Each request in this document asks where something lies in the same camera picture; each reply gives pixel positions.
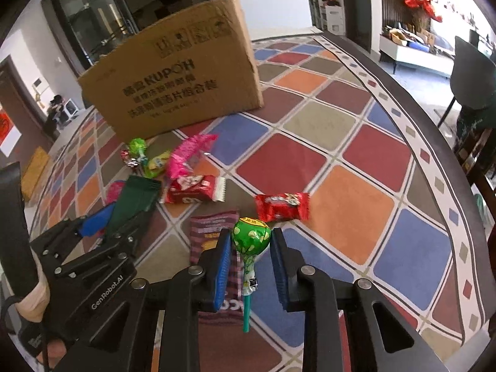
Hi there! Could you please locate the red wall poster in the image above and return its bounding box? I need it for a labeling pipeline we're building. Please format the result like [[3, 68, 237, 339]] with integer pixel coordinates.
[[0, 103, 22, 156]]

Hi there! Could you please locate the wooden chair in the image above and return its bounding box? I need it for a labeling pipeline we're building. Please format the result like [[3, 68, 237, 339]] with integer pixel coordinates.
[[453, 124, 496, 198]]

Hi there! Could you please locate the person's left hand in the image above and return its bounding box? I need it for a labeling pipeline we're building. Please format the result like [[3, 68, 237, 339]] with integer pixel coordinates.
[[17, 283, 50, 320]]

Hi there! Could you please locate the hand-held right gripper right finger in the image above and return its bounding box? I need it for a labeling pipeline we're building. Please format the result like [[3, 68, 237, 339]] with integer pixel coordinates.
[[270, 228, 446, 372]]

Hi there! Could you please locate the large green lollipop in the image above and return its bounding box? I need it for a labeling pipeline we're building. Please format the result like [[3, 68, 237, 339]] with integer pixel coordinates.
[[231, 217, 272, 334]]

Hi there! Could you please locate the pile of assorted goods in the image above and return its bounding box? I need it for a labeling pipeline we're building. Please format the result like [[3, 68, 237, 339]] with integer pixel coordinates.
[[385, 23, 442, 53]]

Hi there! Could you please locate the white low cabinet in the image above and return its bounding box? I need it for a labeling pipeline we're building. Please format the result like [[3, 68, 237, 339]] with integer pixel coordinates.
[[379, 33, 456, 80]]

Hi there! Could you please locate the small green lollipop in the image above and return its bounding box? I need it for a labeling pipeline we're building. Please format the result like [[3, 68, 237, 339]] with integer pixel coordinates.
[[128, 138, 150, 167]]

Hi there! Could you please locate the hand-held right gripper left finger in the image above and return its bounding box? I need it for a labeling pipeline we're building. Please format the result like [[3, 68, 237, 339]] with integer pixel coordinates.
[[75, 228, 235, 372]]

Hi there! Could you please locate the pink candy wrapper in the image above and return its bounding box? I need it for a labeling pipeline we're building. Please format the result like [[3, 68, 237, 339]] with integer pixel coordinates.
[[166, 134, 219, 179]]

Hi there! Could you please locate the glass sliding door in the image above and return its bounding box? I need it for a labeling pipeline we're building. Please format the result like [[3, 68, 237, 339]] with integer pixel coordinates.
[[50, 0, 218, 78]]

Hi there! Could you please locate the small white rack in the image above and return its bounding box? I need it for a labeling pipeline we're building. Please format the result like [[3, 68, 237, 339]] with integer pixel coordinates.
[[58, 99, 80, 125]]

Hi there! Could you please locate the small red candy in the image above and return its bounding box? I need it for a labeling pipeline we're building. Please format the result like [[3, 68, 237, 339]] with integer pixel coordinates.
[[120, 149, 140, 168]]

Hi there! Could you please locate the dark bundle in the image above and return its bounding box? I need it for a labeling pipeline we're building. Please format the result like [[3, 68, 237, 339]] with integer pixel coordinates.
[[43, 94, 66, 140]]

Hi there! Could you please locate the dark door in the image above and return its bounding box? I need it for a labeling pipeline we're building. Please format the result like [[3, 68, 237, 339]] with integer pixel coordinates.
[[339, 0, 382, 53]]

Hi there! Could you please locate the dark green snack packet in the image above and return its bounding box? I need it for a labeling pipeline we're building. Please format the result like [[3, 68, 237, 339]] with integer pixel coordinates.
[[104, 174, 162, 241]]

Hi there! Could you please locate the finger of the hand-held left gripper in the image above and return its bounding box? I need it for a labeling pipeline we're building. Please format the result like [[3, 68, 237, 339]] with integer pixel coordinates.
[[33, 203, 117, 256], [58, 209, 156, 280]]

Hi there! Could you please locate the maroon striped snack packet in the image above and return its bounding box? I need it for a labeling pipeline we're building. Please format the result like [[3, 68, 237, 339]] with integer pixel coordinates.
[[188, 210, 249, 318]]

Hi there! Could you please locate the red and white snack packet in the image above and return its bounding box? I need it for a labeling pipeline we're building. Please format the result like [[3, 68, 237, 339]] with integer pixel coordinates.
[[161, 174, 227, 205]]

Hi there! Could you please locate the colourful checked tablecloth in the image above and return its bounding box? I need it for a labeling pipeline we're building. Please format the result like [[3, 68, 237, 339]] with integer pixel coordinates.
[[21, 33, 489, 372]]

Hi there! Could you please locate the yellow green candy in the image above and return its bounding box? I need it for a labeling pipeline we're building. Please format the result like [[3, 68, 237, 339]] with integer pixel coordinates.
[[144, 150, 172, 176]]

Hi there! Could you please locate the yellow box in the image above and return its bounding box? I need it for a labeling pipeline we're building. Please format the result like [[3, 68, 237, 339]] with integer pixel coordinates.
[[21, 145, 51, 202]]

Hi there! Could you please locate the brown cardboard box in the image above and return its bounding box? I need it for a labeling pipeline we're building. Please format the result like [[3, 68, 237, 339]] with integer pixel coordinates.
[[77, 0, 265, 142]]

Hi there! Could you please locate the red candy packet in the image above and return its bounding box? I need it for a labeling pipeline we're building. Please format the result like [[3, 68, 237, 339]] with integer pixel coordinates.
[[255, 192, 311, 222]]

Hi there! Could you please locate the dark green garment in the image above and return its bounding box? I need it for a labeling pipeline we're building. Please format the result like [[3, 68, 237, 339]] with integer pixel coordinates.
[[455, 106, 493, 152]]

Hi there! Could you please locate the white drawer unit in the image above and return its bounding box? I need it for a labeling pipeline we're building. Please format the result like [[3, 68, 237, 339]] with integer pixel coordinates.
[[316, 0, 346, 33]]

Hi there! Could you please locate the dark grey dining chair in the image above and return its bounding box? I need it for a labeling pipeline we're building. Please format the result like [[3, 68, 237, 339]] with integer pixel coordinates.
[[438, 36, 496, 126]]

